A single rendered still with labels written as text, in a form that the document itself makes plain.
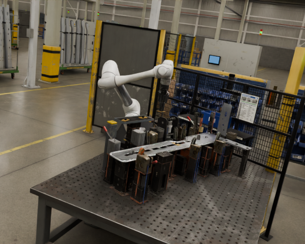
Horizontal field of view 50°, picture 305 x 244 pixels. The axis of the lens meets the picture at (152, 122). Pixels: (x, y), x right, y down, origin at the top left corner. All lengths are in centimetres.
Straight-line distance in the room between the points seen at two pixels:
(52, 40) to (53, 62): 62
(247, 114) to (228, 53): 634
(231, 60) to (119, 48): 490
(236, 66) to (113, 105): 499
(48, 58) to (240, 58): 563
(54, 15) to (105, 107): 511
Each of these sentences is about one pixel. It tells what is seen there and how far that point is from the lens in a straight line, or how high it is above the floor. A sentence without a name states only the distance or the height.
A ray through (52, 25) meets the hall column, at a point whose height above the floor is 171.
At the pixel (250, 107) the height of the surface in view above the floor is 131.
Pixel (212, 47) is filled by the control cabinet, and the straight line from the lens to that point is 1006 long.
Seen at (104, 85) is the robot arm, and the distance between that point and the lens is 303.
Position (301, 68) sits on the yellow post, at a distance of 354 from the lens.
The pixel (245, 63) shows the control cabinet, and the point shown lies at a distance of 986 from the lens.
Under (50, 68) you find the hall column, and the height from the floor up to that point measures 45.
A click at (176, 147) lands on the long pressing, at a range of 289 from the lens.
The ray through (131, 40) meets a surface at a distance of 558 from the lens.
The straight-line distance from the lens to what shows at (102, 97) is 594.
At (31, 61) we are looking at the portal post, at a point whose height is 71.
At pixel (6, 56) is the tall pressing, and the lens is 1069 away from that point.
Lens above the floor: 193
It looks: 15 degrees down
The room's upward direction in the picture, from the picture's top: 9 degrees clockwise
